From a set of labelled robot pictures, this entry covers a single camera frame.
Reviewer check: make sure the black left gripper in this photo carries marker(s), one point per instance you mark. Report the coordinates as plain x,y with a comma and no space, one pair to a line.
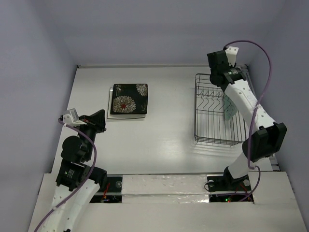
97,120

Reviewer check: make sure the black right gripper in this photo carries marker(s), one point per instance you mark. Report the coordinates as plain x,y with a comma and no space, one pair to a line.
217,62

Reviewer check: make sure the dark plate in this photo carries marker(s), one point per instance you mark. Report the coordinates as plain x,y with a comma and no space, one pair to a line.
129,99

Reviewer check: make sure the light green divided plate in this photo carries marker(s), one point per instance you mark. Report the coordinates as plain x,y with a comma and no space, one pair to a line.
230,108

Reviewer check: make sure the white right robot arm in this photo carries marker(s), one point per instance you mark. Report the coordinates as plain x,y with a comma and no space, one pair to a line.
265,134

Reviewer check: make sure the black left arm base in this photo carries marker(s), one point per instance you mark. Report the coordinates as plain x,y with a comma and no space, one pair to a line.
114,184

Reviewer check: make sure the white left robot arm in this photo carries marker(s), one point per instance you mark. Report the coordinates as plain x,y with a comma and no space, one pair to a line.
78,179

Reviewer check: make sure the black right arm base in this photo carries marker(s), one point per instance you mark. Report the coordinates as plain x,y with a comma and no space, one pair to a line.
226,182

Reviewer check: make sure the white foam block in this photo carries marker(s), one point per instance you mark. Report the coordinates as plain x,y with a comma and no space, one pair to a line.
169,184

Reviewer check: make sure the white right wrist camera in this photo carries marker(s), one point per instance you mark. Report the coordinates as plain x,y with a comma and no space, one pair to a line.
231,54

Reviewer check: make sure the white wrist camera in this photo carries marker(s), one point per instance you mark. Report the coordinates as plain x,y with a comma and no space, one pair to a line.
231,54
69,117

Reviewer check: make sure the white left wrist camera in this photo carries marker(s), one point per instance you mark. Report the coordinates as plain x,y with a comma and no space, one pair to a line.
69,117

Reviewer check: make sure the wire dish rack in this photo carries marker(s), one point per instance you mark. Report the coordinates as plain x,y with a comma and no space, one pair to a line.
210,125

